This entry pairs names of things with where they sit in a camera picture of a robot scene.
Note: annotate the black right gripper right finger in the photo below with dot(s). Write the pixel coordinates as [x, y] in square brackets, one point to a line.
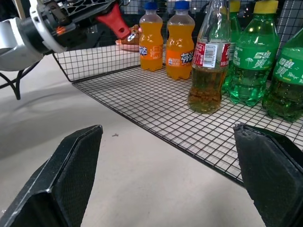
[272, 179]

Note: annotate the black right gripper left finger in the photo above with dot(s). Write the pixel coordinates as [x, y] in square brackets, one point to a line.
[59, 184]

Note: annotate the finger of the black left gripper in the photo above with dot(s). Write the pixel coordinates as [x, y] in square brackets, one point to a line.
[90, 9]

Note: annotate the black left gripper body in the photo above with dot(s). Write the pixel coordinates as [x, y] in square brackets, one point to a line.
[68, 35]

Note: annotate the orange soda plastic bottle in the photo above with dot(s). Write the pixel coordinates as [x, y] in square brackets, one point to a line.
[151, 35]
[180, 40]

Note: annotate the green soda plastic bottle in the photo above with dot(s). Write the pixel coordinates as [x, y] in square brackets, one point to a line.
[234, 30]
[255, 56]
[287, 82]

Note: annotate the glass bottle with red label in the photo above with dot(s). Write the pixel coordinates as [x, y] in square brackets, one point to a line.
[208, 78]

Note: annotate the orange snack packet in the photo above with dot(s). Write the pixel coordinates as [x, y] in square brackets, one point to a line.
[133, 40]

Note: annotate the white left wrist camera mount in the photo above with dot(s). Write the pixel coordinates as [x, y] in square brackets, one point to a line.
[39, 22]

